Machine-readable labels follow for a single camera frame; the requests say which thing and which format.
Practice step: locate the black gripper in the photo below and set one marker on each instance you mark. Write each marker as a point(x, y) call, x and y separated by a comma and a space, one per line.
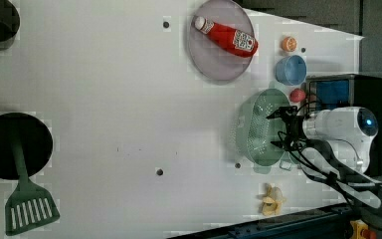
point(294, 131)

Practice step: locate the green plastic strainer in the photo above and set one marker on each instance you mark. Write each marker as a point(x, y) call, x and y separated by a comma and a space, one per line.
point(255, 133)

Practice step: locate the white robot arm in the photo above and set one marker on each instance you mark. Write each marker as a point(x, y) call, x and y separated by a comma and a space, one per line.
point(333, 148)

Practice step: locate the red strawberry toy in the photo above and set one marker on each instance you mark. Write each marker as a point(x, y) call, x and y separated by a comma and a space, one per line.
point(297, 95)

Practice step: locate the blue bowl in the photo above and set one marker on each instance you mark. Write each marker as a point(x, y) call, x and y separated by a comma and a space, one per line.
point(291, 70)

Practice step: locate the peeled banana toy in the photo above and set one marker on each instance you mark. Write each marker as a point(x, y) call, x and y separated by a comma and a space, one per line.
point(273, 201)

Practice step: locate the orange half slice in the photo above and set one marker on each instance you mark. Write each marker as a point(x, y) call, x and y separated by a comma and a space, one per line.
point(289, 44)

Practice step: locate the red ketchup bottle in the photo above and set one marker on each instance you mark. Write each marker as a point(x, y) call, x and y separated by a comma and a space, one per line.
point(232, 40)

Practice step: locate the grey oval plate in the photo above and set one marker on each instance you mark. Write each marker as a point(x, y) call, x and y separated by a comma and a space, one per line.
point(212, 61)

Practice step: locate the green slotted spatula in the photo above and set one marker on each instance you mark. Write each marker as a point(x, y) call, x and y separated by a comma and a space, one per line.
point(30, 205)

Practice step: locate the black frying pan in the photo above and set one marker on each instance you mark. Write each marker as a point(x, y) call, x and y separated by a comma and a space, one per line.
point(37, 144)

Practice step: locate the blue metal frame rail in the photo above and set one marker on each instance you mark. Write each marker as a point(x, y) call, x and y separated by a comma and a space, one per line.
point(329, 222)

